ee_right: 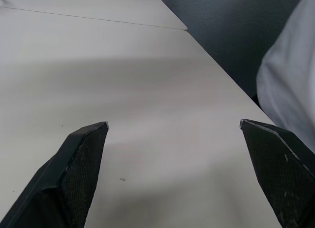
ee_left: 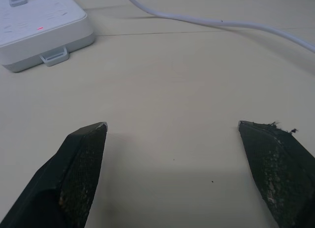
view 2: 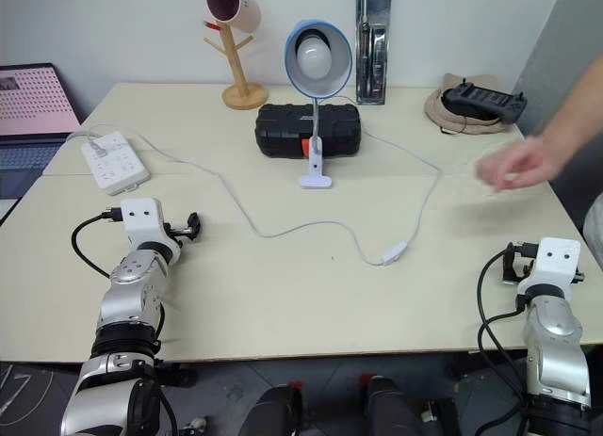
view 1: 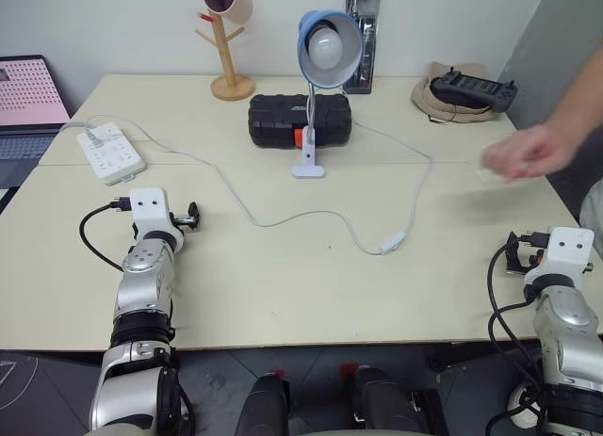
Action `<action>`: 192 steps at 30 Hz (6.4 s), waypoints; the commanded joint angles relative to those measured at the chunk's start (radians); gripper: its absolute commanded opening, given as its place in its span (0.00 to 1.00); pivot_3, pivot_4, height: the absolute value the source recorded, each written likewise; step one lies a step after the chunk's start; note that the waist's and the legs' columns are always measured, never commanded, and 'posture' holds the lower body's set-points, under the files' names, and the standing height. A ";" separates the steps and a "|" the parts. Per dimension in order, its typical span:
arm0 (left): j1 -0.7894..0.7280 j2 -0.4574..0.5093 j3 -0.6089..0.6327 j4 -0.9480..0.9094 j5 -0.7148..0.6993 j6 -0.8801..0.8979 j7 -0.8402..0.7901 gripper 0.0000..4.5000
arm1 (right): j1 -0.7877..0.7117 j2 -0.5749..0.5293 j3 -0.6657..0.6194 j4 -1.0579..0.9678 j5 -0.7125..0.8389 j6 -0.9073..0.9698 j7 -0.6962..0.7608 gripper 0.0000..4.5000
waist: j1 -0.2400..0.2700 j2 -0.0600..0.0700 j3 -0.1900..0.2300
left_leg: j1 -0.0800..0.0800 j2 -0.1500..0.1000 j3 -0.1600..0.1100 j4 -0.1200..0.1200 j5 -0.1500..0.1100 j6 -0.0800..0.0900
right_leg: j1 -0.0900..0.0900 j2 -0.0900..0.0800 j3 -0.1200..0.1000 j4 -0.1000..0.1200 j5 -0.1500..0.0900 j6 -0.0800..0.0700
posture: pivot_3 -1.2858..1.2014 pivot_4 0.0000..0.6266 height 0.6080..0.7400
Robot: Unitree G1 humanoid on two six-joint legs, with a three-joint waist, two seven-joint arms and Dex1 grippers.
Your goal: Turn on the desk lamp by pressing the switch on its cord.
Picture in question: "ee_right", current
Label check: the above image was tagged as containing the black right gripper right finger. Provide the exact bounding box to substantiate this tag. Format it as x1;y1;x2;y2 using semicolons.
239;119;315;228

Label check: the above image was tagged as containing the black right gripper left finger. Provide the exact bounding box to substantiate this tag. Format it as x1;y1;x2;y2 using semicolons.
0;121;109;228

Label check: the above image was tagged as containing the white cloth garment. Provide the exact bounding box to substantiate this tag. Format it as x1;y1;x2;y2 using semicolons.
255;0;315;150

